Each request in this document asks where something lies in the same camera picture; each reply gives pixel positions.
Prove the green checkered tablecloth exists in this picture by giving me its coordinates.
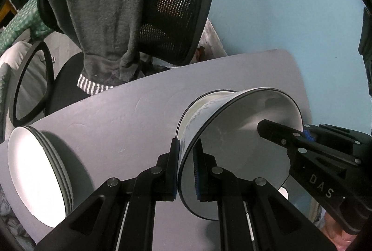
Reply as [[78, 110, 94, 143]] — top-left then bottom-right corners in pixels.
[[0, 0, 53, 58]]

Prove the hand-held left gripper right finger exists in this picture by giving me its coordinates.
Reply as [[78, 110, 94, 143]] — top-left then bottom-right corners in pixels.
[[193, 139, 338, 251]]

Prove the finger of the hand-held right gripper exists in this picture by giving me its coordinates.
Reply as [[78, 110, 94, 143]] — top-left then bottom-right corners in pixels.
[[257, 119, 309, 150], [303, 123, 363, 166]]

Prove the black office chair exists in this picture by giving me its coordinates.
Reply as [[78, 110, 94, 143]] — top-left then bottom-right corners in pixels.
[[11, 0, 220, 127]]

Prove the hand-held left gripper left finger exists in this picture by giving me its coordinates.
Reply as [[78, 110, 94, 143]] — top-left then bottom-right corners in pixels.
[[34, 138, 180, 251]]

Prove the white bed sheet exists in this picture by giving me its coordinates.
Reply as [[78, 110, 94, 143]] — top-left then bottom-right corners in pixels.
[[0, 30, 50, 142]]

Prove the grey fleece robe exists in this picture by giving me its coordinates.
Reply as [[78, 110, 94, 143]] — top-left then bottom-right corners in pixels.
[[33, 0, 155, 95]]

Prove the person's right hand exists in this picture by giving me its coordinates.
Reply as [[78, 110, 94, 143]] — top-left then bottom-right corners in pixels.
[[322, 209, 359, 251]]

